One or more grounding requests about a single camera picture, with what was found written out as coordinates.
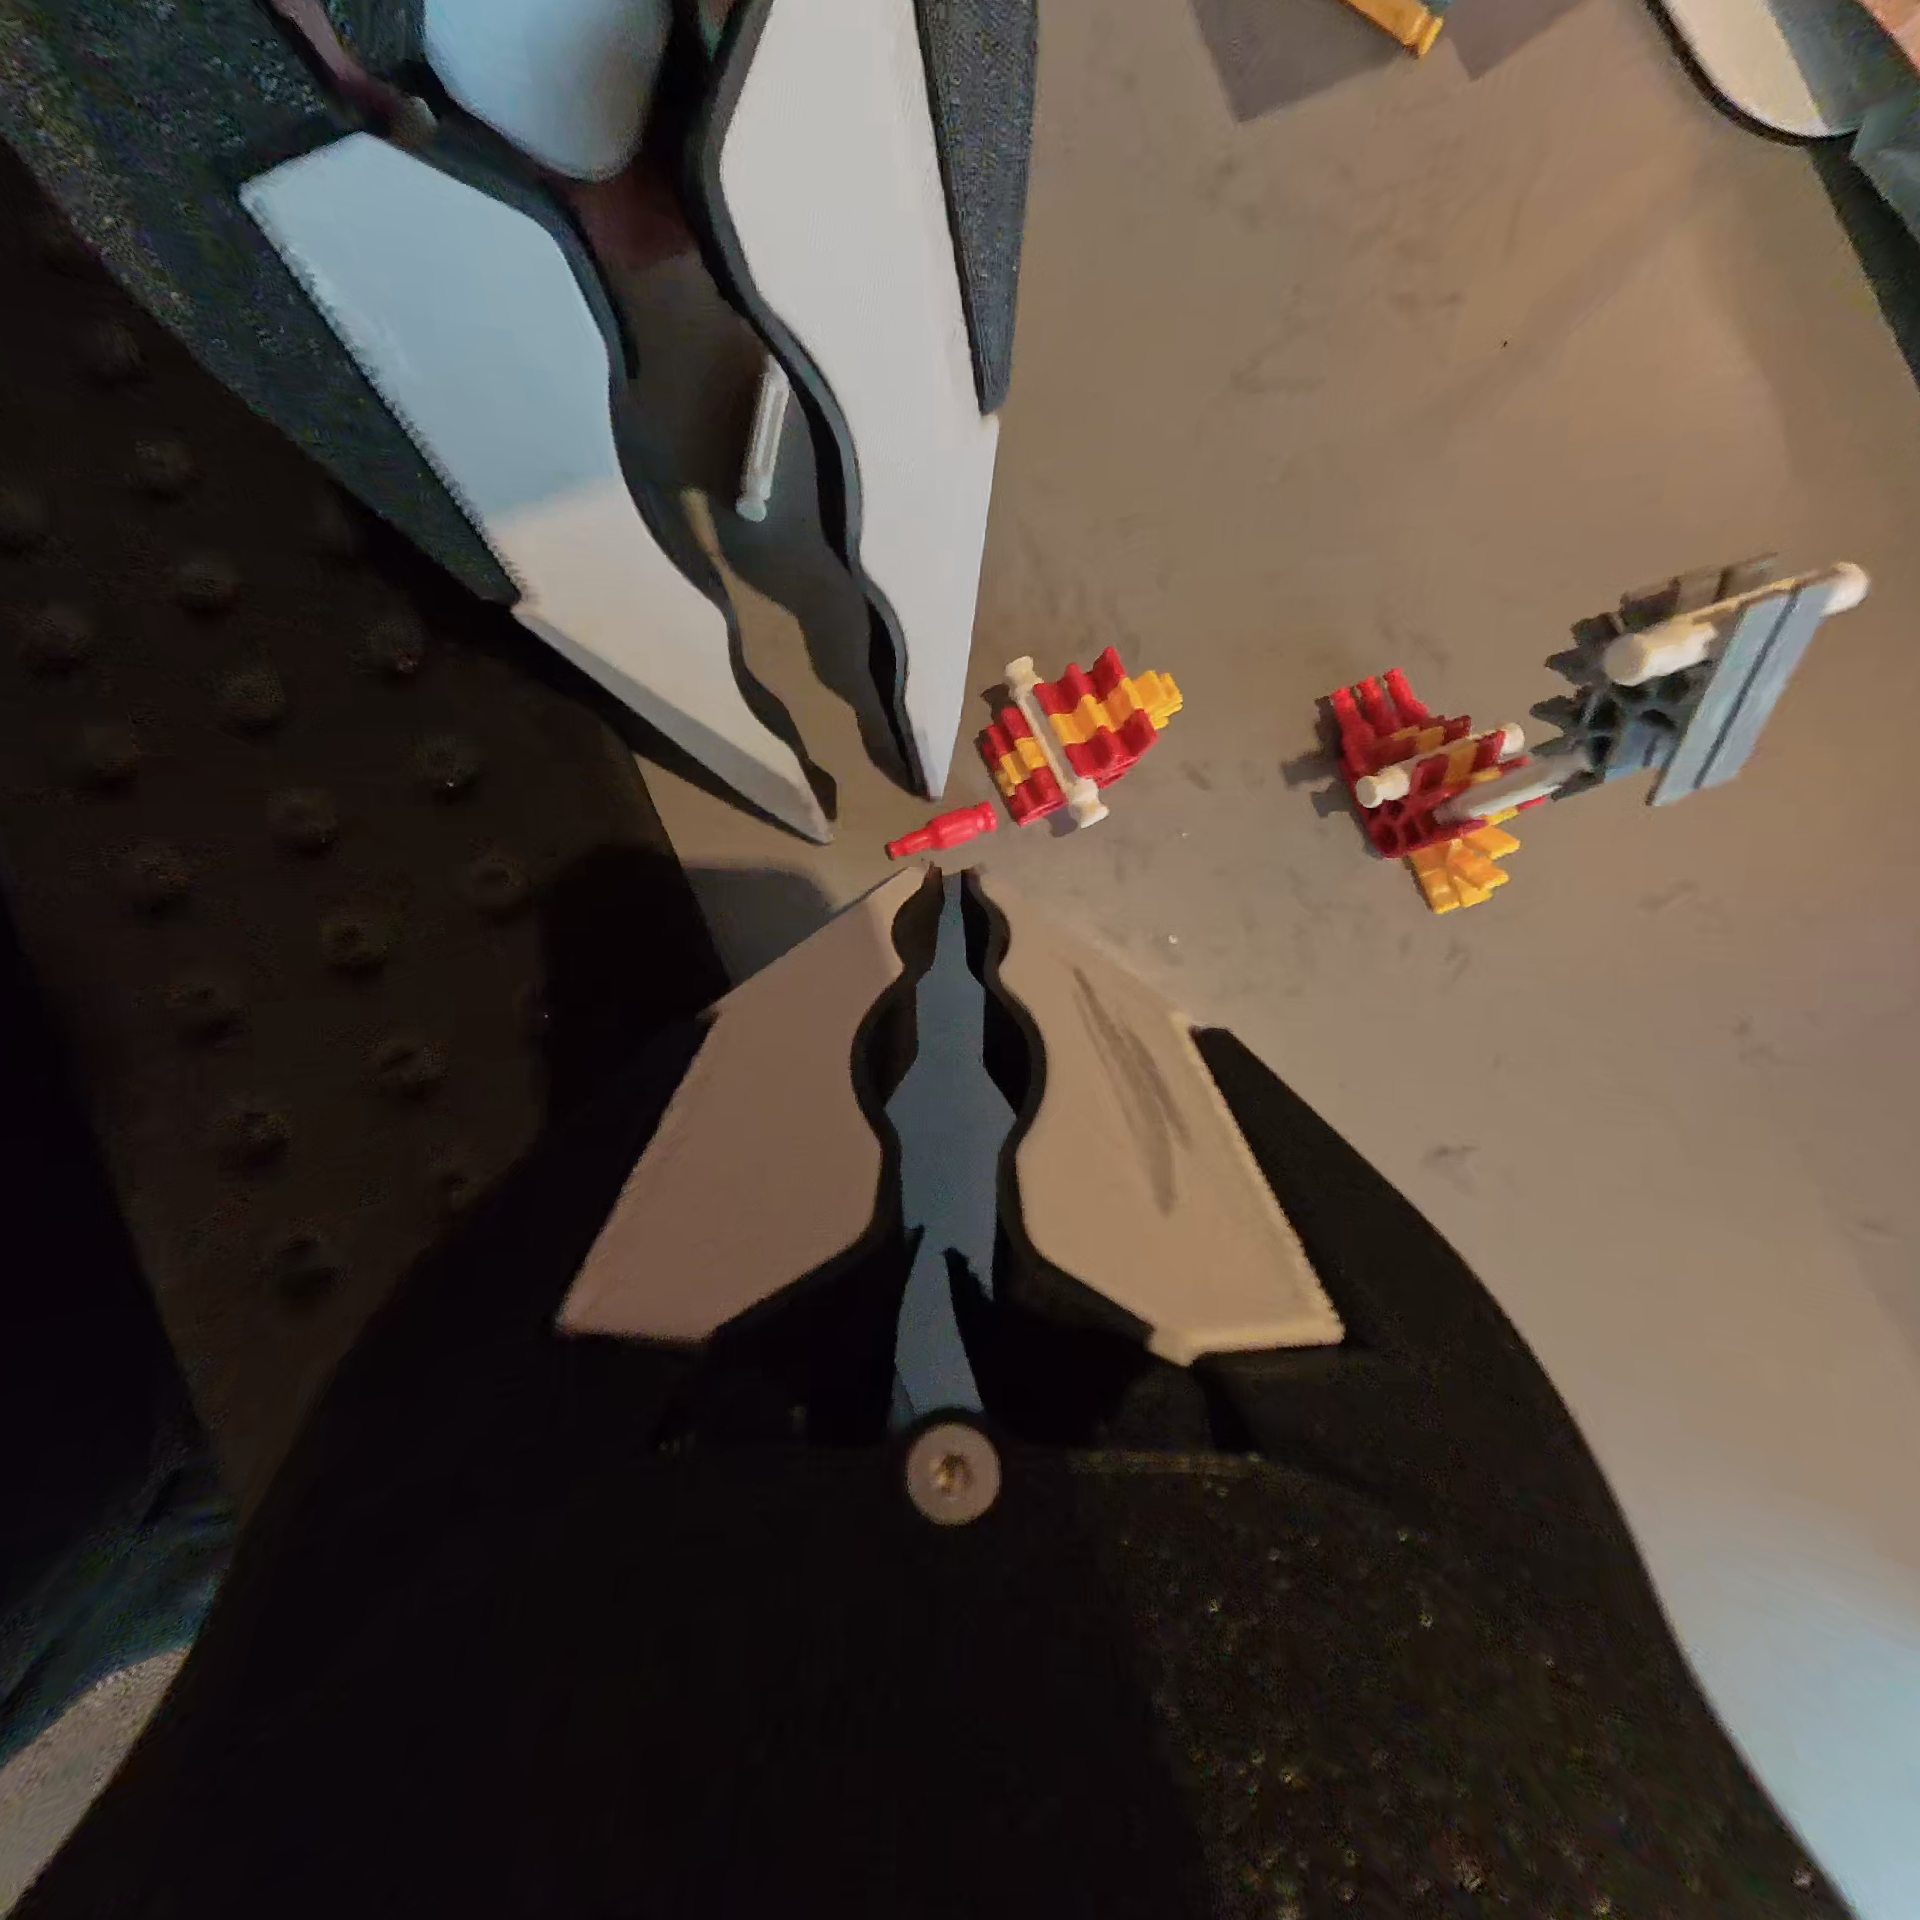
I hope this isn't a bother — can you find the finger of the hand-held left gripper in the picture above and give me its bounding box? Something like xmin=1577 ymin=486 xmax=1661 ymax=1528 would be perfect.
xmin=238 ymin=133 xmax=838 ymax=846
xmin=700 ymin=0 xmax=1003 ymax=799

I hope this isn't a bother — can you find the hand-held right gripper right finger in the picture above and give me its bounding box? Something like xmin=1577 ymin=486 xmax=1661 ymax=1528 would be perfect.
xmin=959 ymin=873 xmax=1343 ymax=1367

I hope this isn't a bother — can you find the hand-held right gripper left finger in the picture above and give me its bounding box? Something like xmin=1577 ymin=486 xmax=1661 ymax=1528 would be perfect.
xmin=557 ymin=870 xmax=945 ymax=1342

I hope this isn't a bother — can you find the short red toy rod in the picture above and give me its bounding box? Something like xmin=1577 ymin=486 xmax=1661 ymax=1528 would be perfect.
xmin=882 ymin=799 xmax=1002 ymax=864

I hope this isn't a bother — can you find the small red toy assembly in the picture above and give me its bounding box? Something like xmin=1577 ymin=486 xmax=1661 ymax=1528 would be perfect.
xmin=1318 ymin=670 xmax=1548 ymax=915

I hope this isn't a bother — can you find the red fan connector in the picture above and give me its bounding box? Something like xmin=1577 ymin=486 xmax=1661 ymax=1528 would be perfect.
xmin=1002 ymin=703 xmax=1167 ymax=829
xmin=979 ymin=646 xmax=1137 ymax=781

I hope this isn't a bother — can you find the short white toy rod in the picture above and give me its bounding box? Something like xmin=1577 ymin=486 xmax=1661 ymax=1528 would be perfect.
xmin=733 ymin=356 xmax=793 ymax=526
xmin=1003 ymin=653 xmax=1111 ymax=831

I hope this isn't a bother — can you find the yellow fan connector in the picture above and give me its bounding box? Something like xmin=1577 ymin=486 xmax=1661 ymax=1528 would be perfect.
xmin=990 ymin=670 xmax=1187 ymax=798

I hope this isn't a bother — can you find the white document stand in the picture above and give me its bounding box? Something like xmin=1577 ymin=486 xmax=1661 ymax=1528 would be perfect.
xmin=1650 ymin=0 xmax=1865 ymax=141

